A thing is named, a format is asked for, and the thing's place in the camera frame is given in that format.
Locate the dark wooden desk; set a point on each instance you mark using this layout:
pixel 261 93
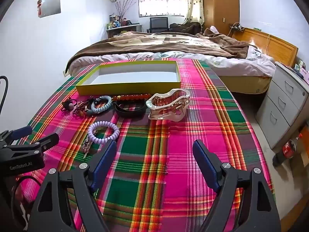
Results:
pixel 123 30

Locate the red hanging ornament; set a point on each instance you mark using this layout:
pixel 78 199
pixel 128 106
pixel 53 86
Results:
pixel 39 7

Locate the grey wall panel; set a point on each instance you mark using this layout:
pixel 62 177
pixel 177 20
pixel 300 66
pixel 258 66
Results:
pixel 49 4

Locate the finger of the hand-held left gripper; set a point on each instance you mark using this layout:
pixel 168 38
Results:
pixel 48 140
pixel 21 131

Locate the pink green plaid tablecloth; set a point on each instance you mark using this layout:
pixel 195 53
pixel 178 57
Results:
pixel 157 149

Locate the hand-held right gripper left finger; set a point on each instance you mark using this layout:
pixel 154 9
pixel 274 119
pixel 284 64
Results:
pixel 103 164

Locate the black headband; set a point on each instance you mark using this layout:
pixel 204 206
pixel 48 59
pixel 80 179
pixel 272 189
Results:
pixel 128 114

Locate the yellow bed mattress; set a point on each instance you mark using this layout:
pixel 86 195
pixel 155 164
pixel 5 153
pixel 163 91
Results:
pixel 243 84

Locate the power strip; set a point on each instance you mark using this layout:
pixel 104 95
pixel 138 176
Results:
pixel 236 26

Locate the wooden wardrobe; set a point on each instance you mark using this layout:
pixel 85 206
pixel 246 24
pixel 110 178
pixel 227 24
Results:
pixel 219 2

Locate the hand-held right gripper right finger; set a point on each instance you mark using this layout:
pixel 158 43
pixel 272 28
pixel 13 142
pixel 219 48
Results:
pixel 205 162

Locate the group of bottles on desk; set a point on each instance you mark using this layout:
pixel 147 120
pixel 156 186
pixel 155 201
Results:
pixel 115 21

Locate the dark brown sofa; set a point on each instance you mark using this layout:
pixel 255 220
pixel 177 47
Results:
pixel 183 27

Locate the clear beige hair claw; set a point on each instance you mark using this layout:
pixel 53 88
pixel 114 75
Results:
pixel 157 116

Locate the pink rhinestone hair clip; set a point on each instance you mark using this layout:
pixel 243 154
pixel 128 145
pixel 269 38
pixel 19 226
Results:
pixel 86 145

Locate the patterned curtain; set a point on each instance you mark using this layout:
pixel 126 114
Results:
pixel 193 2

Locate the cola bottle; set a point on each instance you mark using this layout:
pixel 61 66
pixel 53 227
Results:
pixel 288 149

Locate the wooden bed headboard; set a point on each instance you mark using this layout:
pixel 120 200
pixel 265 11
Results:
pixel 277 46

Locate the dried branches in vase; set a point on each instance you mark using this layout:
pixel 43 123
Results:
pixel 124 9

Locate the window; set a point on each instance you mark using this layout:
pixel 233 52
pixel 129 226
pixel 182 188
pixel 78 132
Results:
pixel 159 7

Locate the white floral quilt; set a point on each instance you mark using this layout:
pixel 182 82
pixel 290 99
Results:
pixel 241 65

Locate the floral box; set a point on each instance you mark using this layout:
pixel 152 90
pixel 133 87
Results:
pixel 304 73

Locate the grey drawer cabinet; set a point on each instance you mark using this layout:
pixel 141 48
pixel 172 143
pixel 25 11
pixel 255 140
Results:
pixel 277 106

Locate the yellow-green shallow cardboard box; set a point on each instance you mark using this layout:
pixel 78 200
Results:
pixel 120 89

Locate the white pillow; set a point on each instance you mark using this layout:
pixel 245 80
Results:
pixel 213 29

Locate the brown fleece blanket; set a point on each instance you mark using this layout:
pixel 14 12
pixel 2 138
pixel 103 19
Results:
pixel 135 43

